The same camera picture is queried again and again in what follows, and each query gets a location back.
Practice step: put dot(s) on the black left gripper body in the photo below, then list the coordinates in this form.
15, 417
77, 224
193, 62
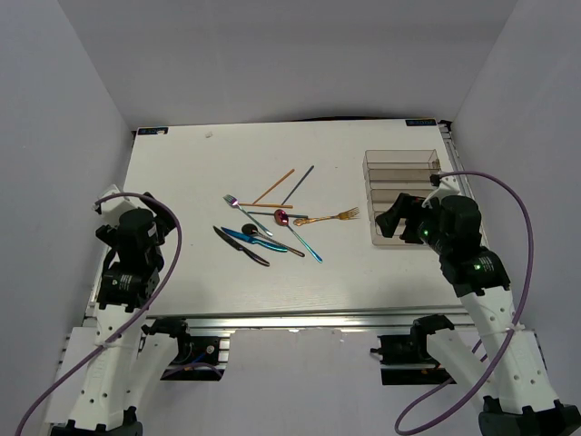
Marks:
164, 222

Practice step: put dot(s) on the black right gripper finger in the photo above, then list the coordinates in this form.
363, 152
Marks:
389, 220
410, 232

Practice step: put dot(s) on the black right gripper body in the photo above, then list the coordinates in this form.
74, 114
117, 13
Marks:
425, 214

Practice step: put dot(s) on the gold fork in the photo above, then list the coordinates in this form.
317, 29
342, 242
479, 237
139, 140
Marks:
350, 214

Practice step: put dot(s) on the dark blue chopstick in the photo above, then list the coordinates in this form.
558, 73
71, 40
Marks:
298, 185

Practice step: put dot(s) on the black knife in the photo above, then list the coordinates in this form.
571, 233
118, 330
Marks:
238, 247

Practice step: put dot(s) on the iridescent silver fork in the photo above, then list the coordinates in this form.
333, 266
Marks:
233, 202

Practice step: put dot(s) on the iridescent purple spoon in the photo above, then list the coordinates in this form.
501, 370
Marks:
282, 219

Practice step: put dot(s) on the blue iridescent knife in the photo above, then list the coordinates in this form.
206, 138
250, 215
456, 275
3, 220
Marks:
253, 240

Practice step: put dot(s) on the orange chopstick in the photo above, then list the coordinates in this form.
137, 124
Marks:
276, 184
267, 205

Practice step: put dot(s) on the black spoon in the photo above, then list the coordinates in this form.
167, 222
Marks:
252, 230

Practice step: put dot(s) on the teal chopstick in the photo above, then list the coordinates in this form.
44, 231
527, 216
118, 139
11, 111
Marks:
298, 216

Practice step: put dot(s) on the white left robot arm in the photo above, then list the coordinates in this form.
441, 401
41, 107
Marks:
128, 358

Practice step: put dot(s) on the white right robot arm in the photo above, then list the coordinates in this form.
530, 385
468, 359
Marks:
517, 397

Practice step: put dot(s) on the clear compartment organizer tray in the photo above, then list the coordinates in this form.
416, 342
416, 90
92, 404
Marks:
387, 174

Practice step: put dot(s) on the blue label sticker right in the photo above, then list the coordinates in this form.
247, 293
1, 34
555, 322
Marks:
420, 122

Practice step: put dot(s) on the blue label sticker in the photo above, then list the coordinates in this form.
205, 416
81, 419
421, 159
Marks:
152, 131
420, 122

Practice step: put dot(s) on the blue label sticker left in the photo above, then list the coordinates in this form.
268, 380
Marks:
152, 131

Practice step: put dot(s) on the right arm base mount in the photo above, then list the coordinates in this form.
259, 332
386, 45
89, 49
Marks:
404, 358

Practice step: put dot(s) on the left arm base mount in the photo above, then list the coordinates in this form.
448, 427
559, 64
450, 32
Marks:
197, 357

